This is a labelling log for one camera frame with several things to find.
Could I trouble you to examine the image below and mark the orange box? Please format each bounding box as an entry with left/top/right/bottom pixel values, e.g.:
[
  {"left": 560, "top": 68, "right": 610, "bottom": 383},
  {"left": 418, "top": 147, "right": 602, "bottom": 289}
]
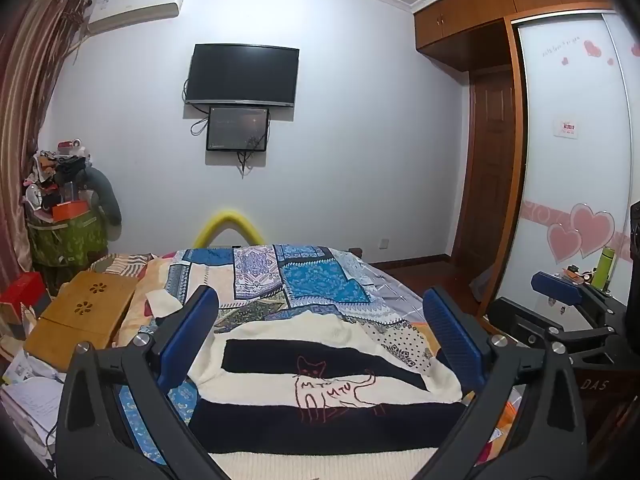
[{"left": 51, "top": 200, "right": 90, "bottom": 222}]

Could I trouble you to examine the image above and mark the pile of clothes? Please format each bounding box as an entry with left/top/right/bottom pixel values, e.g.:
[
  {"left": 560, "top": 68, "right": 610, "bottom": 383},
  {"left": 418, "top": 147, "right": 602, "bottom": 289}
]
[{"left": 22, "top": 137, "right": 93, "bottom": 221}]

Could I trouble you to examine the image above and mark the grey plush toy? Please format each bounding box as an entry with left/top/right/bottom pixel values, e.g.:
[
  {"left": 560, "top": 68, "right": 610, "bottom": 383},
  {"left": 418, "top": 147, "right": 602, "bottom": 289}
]
[{"left": 80, "top": 165, "right": 122, "bottom": 226}]

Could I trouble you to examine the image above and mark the wooden overhead cabinet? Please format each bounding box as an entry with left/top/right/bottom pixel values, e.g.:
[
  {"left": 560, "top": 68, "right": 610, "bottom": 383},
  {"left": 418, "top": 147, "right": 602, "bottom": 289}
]
[{"left": 414, "top": 0, "right": 621, "bottom": 67}]

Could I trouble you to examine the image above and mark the brown striped curtain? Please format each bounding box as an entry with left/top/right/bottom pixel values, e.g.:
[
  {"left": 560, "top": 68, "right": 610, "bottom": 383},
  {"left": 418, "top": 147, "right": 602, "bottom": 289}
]
[{"left": 0, "top": 0, "right": 93, "bottom": 291}]

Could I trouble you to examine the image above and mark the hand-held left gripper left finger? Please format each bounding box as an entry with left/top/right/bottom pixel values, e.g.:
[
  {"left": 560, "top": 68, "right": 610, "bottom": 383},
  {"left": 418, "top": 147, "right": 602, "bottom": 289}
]
[{"left": 54, "top": 285, "right": 236, "bottom": 480}]

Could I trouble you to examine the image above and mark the black wall television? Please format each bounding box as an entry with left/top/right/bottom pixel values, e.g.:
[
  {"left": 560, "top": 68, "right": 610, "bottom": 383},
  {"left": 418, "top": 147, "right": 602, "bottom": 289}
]
[{"left": 184, "top": 43, "right": 300, "bottom": 109}]

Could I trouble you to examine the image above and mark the peach floral bed sheet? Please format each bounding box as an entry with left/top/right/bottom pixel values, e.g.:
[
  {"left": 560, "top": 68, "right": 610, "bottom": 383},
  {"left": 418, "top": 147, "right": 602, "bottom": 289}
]
[{"left": 90, "top": 255, "right": 173, "bottom": 356}]

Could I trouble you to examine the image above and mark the grey checked bed sheet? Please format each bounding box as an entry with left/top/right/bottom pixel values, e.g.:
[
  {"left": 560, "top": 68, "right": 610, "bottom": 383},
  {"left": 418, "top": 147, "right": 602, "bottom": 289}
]
[{"left": 345, "top": 252, "right": 501, "bottom": 343}]

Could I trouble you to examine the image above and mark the green bottle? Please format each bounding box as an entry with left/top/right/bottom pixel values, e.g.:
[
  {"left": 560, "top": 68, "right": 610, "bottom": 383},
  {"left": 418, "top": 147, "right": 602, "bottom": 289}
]
[{"left": 592, "top": 246, "right": 617, "bottom": 291}]

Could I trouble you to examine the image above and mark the blue patchwork blanket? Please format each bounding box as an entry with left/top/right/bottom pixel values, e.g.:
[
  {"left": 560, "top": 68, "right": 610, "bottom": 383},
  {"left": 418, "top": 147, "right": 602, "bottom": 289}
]
[{"left": 107, "top": 244, "right": 451, "bottom": 466}]

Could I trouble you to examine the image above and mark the brown wooden door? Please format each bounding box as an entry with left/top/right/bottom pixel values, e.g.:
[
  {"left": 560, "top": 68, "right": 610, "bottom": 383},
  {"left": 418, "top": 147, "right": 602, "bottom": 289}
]
[{"left": 452, "top": 67, "right": 523, "bottom": 271}]

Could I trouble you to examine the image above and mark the pile of papers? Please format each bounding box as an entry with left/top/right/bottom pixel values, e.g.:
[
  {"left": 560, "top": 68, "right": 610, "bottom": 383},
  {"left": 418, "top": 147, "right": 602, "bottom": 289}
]
[{"left": 0, "top": 350, "right": 67, "bottom": 461}]

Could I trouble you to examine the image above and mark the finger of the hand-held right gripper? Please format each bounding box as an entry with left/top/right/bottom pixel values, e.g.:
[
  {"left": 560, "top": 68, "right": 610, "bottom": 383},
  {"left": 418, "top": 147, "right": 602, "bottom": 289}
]
[
  {"left": 531, "top": 271, "right": 629, "bottom": 329},
  {"left": 486, "top": 297, "right": 622, "bottom": 357}
]

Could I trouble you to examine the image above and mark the small orange object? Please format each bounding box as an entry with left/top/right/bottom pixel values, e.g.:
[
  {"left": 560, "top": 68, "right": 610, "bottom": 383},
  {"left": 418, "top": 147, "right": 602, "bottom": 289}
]
[{"left": 561, "top": 264, "right": 596, "bottom": 286}]

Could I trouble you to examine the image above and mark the white air conditioner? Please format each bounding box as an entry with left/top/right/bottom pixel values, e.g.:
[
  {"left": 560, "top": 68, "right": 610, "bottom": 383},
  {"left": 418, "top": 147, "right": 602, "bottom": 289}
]
[{"left": 87, "top": 0, "right": 188, "bottom": 36}]

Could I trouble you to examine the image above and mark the small black monitor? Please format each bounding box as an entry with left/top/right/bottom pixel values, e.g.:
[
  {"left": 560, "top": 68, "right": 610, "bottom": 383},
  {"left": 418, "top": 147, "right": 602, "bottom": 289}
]
[{"left": 206, "top": 105, "right": 271, "bottom": 153}]

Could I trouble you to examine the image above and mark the red box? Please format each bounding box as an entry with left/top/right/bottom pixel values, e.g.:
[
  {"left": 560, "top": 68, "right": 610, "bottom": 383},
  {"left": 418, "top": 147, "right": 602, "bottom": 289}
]
[{"left": 0, "top": 272, "right": 53, "bottom": 321}]

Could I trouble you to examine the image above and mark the striped cloth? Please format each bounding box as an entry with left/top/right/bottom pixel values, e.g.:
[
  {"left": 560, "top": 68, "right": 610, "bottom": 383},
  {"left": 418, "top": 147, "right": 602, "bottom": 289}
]
[{"left": 90, "top": 252, "right": 153, "bottom": 277}]

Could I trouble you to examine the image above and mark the white navy striped cat sweater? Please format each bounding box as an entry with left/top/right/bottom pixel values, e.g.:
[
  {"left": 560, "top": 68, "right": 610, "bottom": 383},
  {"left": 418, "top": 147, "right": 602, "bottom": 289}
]
[{"left": 146, "top": 290, "right": 468, "bottom": 480}]

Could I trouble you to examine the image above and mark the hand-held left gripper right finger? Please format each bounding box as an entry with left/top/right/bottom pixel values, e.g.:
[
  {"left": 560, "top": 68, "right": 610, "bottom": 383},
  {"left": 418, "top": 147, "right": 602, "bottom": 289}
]
[{"left": 422, "top": 286, "right": 588, "bottom": 480}]

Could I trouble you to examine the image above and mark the wooden lap desk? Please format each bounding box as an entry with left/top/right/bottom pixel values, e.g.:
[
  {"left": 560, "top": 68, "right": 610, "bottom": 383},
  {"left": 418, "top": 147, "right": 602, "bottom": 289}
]
[{"left": 24, "top": 270, "right": 138, "bottom": 373}]

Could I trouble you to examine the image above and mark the yellow foam tube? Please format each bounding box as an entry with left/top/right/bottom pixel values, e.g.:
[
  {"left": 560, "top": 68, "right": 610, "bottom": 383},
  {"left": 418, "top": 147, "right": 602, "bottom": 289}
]
[{"left": 192, "top": 208, "right": 264, "bottom": 250}]

